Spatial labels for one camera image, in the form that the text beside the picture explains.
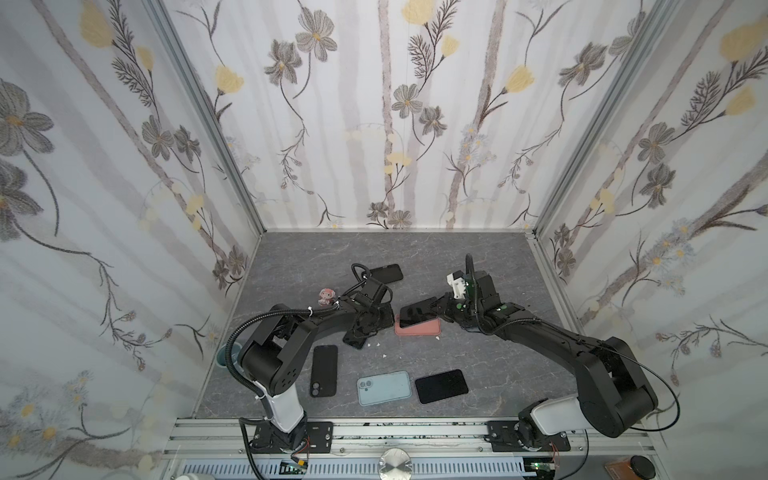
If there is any pink phone case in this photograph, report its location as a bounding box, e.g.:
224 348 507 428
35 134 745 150
394 317 441 337

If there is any blue-edged phone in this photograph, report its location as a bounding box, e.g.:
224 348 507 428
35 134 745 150
343 330 368 350

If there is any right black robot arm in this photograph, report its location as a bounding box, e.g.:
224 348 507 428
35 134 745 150
399 257 659 450

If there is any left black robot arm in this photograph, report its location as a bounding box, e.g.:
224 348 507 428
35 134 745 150
225 263 394 479

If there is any black phone case far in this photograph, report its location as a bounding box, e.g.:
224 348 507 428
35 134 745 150
370 264 404 284

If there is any black phone case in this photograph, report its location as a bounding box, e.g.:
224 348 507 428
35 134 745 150
310 345 338 398
370 264 404 284

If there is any black phone case near left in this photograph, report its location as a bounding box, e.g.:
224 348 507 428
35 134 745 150
310 345 338 398

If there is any light blue phone case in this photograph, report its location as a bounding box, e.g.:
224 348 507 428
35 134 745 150
356 371 412 406

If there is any black phone near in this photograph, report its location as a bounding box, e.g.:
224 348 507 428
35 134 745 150
415 369 469 404

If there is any small pink figurine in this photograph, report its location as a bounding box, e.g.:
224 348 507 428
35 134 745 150
318 288 336 306

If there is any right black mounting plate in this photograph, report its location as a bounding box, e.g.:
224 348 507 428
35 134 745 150
484 420 571 453

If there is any black mounting plate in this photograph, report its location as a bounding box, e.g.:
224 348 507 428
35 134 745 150
248 421 334 454
484 420 571 453

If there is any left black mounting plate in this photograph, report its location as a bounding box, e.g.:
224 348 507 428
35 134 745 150
248 421 334 454

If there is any teal ceramic cup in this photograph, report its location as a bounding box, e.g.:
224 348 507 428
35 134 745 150
215 342 242 369

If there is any round silver knob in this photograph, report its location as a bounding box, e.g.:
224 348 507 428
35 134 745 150
378 448 413 480

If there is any brown box with black knob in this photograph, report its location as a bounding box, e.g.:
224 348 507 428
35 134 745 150
604 455 657 480

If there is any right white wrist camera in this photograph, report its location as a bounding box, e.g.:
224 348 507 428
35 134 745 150
446 271 475 302

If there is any white slotted cable duct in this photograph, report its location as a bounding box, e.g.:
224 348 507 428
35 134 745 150
175 457 536 479

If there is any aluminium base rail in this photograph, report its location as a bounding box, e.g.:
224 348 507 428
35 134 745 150
161 418 657 479

